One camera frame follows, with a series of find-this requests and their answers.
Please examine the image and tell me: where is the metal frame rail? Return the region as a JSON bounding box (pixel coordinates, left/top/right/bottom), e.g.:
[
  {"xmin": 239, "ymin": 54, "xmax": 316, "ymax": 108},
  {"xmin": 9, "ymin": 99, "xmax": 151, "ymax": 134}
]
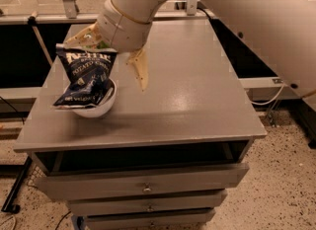
[{"xmin": 0, "ymin": 10, "xmax": 214, "ymax": 26}]

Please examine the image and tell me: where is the white bowl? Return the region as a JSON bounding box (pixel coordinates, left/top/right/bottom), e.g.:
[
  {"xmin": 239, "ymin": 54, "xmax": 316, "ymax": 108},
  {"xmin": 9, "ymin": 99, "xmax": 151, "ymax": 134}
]
[{"xmin": 72, "ymin": 79, "xmax": 118, "ymax": 118}]

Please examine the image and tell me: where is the grey drawer cabinet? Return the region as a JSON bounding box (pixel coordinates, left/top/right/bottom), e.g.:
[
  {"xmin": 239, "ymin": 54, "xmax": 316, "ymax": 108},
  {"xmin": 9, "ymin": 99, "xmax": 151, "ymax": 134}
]
[{"xmin": 13, "ymin": 19, "xmax": 268, "ymax": 230}]

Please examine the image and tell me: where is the blue chip bag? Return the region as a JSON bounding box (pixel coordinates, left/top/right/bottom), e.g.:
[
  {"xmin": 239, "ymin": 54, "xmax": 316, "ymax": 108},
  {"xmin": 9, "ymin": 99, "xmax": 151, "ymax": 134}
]
[{"xmin": 53, "ymin": 44, "xmax": 118, "ymax": 109}]

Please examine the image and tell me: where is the green chip bag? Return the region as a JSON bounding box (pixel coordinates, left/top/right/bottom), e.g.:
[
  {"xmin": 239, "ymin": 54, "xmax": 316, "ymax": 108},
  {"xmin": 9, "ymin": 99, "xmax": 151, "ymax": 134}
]
[{"xmin": 97, "ymin": 41, "xmax": 110, "ymax": 49}]

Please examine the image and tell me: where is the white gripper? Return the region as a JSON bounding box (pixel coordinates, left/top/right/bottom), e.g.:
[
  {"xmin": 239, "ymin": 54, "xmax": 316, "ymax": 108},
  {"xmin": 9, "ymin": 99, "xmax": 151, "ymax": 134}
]
[{"xmin": 64, "ymin": 0, "xmax": 152, "ymax": 91}]

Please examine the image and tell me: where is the black floor bar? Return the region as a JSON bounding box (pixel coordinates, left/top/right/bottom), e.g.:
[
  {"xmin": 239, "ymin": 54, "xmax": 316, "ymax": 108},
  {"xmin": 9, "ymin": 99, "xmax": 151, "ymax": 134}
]
[{"xmin": 0, "ymin": 157, "xmax": 33, "ymax": 214}]

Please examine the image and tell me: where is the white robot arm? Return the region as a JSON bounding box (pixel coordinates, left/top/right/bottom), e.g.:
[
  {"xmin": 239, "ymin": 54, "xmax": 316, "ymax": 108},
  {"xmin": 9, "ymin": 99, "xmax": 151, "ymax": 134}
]
[{"xmin": 65, "ymin": 0, "xmax": 316, "ymax": 110}]

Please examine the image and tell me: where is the grey drawer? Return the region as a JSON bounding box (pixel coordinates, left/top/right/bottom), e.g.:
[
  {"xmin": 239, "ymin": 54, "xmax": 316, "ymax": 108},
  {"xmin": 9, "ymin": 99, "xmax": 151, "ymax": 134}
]
[
  {"xmin": 85, "ymin": 208, "xmax": 215, "ymax": 230},
  {"xmin": 36, "ymin": 163, "xmax": 249, "ymax": 200},
  {"xmin": 68, "ymin": 190, "xmax": 227, "ymax": 216}
]

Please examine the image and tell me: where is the top grey drawer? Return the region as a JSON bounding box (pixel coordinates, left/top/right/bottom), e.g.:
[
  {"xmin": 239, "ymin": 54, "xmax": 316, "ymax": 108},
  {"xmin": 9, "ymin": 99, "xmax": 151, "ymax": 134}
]
[{"xmin": 36, "ymin": 163, "xmax": 249, "ymax": 200}]

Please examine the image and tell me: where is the bottom grey drawer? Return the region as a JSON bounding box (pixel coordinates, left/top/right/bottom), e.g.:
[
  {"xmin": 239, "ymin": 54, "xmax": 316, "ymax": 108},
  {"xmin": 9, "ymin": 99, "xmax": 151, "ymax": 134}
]
[{"xmin": 85, "ymin": 208, "xmax": 215, "ymax": 230}]

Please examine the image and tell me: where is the white cable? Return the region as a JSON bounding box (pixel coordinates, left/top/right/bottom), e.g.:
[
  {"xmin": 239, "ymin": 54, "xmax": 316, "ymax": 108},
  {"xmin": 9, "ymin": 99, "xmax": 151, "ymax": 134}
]
[{"xmin": 250, "ymin": 82, "xmax": 286, "ymax": 107}]

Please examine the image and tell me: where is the middle grey drawer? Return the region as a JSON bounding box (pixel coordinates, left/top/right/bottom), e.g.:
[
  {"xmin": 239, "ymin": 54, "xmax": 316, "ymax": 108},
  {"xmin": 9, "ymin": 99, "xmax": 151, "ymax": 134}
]
[{"xmin": 68, "ymin": 190, "xmax": 227, "ymax": 216}]

